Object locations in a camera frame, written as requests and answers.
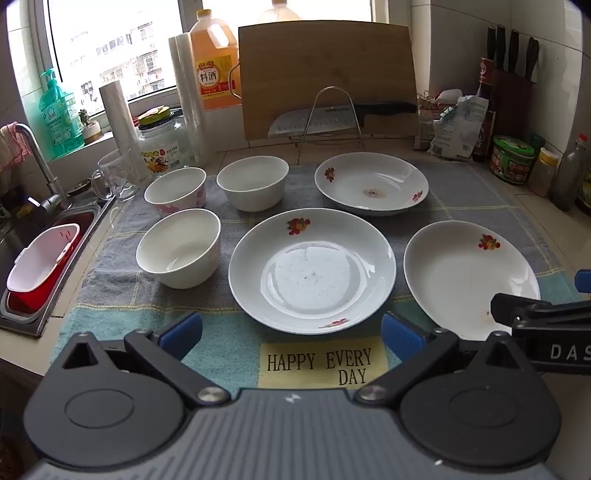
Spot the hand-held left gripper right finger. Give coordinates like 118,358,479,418
353,311,532,409

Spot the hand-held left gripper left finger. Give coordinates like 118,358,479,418
60,310,232,409

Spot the white fruit-print plate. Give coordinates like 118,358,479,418
404,220,541,342
228,209,397,335

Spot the white floral bowl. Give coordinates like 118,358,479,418
217,156,290,212
144,167,207,220
136,209,221,289

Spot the white floral plate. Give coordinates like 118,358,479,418
315,152,429,217

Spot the grey teal checked dish cloth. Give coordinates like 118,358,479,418
51,161,578,391

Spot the dark glass bottle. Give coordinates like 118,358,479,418
575,164,591,217

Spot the clear plastic bottle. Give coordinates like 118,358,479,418
549,134,591,212

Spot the yellow-lidded jar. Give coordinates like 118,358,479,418
529,148,560,197

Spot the steel sink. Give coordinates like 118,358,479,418
0,185,116,340

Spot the green-lidded sauce jar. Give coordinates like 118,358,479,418
490,135,536,185

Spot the clear glass mug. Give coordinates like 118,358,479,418
91,148,140,200

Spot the glass jar with green lid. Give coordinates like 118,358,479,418
137,106,188,178

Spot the white crumpled bag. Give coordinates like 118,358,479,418
427,95,489,161

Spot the dark soy sauce bottle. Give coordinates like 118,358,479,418
473,58,498,162

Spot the dark knife block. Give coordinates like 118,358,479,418
492,67,533,139

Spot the red and white packet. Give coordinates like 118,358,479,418
417,91,445,151

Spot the metal faucet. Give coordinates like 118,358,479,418
14,122,65,217

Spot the small potted plant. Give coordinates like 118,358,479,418
78,108,101,144

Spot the short clear plastic bag roll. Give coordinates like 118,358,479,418
99,82,141,185

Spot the tall clear cling film roll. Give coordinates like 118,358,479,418
168,33,207,164

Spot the green dish soap bottle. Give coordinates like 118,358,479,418
38,69,75,149

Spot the pink cloth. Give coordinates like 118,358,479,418
0,122,31,162

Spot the orange cooking wine bottle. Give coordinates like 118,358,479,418
190,9,243,110

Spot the wooden cutting board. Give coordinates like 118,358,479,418
229,23,420,139

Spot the window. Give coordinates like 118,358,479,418
7,0,375,121

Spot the plastic oil bottle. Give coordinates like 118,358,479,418
259,0,303,21

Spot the black-handled kitchen knife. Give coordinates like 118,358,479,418
268,102,419,138

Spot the metal wire knife rack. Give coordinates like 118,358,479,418
293,87,365,164

